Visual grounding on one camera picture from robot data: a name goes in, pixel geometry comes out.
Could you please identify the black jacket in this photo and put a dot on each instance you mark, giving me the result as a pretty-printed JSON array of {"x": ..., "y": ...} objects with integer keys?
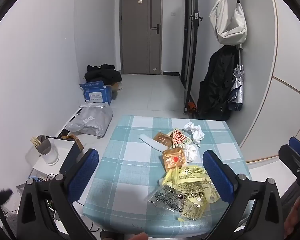
[{"x": 215, "y": 85}]

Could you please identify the black clothes pile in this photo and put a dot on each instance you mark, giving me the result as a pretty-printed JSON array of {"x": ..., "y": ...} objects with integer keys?
[{"x": 102, "y": 74}]

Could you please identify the black framed glass door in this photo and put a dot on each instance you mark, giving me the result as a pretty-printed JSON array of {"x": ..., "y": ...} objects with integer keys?
[{"x": 190, "y": 55}]

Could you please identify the navy box with white lid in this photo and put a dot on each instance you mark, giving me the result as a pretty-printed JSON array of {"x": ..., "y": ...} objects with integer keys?
[{"x": 63, "y": 150}]

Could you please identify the small crumpled white tissue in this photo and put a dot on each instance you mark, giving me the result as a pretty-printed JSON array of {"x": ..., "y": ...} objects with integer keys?
[{"x": 191, "y": 153}]

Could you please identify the bundle of wooden chopsticks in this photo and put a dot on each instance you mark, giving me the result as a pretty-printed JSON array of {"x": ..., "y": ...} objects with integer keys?
[{"x": 36, "y": 141}]

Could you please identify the blue cardboard box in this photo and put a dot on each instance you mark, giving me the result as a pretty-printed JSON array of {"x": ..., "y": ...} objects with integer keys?
[{"x": 96, "y": 93}]

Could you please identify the red checkered sauce packet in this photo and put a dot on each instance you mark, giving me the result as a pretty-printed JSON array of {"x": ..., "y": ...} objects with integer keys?
[{"x": 180, "y": 138}]

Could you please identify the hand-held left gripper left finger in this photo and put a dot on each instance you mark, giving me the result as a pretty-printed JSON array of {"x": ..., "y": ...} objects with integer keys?
[{"x": 83, "y": 175}]

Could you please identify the white foam strip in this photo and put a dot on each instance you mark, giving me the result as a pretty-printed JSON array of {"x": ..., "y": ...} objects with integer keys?
[{"x": 150, "y": 142}]

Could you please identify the orange black item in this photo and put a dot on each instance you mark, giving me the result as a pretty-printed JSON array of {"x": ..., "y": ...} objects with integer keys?
[{"x": 191, "y": 107}]

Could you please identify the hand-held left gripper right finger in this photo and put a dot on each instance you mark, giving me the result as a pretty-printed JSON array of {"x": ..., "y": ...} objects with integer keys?
[{"x": 217, "y": 177}]

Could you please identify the person's right hand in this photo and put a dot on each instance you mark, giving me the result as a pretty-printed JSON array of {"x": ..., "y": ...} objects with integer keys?
[{"x": 291, "y": 220}]

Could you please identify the grey and white cup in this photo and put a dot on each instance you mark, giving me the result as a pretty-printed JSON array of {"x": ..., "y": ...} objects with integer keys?
[{"x": 48, "y": 152}]

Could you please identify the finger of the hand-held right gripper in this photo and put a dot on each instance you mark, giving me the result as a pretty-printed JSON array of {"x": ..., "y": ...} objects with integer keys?
[
  {"x": 293, "y": 162},
  {"x": 298, "y": 143}
]

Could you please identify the checked teal tablecloth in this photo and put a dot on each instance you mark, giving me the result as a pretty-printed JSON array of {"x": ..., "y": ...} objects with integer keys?
[{"x": 130, "y": 160}]

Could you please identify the orange packet with red dot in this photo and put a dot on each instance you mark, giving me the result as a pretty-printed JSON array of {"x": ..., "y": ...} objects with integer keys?
[{"x": 173, "y": 159}]

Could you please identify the clear printed plastic wrapper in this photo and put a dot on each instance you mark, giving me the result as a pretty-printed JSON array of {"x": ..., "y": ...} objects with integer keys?
[{"x": 165, "y": 197}]

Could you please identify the beige sauce packet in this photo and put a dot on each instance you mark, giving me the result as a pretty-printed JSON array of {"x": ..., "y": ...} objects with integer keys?
[{"x": 170, "y": 133}]

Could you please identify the large crumpled white tissue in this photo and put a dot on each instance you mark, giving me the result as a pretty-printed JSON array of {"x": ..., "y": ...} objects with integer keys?
[{"x": 196, "y": 132}]

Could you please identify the grey entrance door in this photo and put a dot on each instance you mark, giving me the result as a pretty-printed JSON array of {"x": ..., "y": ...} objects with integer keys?
[{"x": 135, "y": 30}]

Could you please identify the small yellow printed packet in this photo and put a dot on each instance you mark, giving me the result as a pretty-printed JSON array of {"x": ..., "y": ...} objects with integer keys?
[{"x": 192, "y": 211}]

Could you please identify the brown square packet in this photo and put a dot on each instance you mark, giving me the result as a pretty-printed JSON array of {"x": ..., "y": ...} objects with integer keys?
[{"x": 162, "y": 139}]

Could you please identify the yellow printed plastic bag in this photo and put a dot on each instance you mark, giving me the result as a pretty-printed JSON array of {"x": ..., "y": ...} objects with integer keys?
[{"x": 192, "y": 180}]

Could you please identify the brown cardboard box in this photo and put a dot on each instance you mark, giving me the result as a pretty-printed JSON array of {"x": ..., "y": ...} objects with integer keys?
[{"x": 117, "y": 87}]

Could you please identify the silver folded umbrella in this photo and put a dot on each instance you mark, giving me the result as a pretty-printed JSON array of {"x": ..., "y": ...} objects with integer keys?
[{"x": 237, "y": 90}]

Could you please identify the white plastic bag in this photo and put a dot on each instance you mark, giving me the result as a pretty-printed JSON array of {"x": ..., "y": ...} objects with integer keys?
[{"x": 93, "y": 105}]

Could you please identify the white shoulder bag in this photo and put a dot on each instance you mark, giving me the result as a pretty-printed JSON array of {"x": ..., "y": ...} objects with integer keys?
[{"x": 227, "y": 17}]

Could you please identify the grey plastic mailer bag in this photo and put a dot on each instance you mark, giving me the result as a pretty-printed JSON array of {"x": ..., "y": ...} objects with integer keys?
[{"x": 90, "y": 120}]

